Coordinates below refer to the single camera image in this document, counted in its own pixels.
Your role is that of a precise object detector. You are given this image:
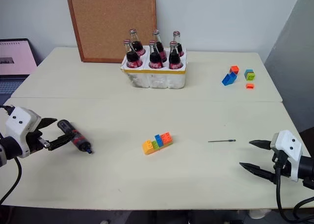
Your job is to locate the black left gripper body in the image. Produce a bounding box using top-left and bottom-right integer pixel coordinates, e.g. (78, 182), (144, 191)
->
(24, 128), (52, 154)

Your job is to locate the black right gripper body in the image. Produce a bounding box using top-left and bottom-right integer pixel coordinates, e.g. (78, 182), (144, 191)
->
(270, 149), (295, 185)

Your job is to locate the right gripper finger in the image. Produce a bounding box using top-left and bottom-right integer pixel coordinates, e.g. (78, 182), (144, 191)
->
(248, 140), (272, 151)
(239, 162), (278, 185)

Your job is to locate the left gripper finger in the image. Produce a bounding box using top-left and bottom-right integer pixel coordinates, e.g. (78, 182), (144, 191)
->
(36, 117), (58, 131)
(48, 133), (75, 152)

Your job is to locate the black red screwdriver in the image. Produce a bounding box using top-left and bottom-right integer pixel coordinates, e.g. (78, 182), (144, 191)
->
(56, 119), (95, 156)

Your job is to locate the dark chair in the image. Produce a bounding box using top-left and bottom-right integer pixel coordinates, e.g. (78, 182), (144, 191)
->
(299, 126), (314, 159)

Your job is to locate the small white round object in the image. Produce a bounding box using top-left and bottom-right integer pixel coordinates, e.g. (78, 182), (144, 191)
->
(249, 208), (268, 220)

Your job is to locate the teal green toy cube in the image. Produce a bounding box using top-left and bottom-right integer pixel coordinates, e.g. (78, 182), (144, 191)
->
(243, 68), (256, 82)

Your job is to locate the open laptop pink screen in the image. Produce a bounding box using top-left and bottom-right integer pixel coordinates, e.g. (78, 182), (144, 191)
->
(0, 38), (38, 95)

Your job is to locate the blue sloped toy brick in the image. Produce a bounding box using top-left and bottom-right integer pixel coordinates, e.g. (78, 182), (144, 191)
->
(221, 72), (238, 87)

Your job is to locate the grey partition panel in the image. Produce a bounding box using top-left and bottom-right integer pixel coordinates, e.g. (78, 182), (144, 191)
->
(263, 0), (314, 142)

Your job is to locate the multicolour toy brick assembly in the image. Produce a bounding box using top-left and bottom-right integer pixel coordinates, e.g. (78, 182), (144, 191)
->
(142, 132), (174, 156)

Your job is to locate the glass cola bottle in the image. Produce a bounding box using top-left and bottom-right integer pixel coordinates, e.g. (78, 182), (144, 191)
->
(129, 28), (146, 57)
(172, 30), (185, 58)
(168, 40), (184, 70)
(148, 40), (164, 69)
(123, 39), (144, 69)
(152, 29), (168, 63)

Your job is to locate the wood framed cork board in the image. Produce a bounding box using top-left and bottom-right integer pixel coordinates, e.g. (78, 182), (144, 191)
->
(65, 0), (157, 63)

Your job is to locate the white foam bottle crate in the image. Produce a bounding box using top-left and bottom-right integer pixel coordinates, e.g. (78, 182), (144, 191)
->
(120, 46), (188, 90)

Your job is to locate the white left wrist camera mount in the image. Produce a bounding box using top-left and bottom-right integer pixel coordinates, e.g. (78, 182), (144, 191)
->
(4, 106), (42, 159)

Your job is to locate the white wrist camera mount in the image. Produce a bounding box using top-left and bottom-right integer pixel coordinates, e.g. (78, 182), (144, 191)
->
(4, 106), (42, 159)
(269, 130), (304, 183)

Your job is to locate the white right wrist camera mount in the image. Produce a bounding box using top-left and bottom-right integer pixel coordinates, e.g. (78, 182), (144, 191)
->
(269, 130), (304, 183)

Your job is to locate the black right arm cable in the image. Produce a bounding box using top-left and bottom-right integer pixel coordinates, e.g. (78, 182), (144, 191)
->
(271, 153), (314, 224)

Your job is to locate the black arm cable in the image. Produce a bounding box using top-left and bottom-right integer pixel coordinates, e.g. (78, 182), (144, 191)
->
(271, 153), (314, 224)
(0, 105), (23, 205)

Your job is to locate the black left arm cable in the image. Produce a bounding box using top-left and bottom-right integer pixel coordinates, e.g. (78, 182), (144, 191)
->
(0, 105), (23, 205)

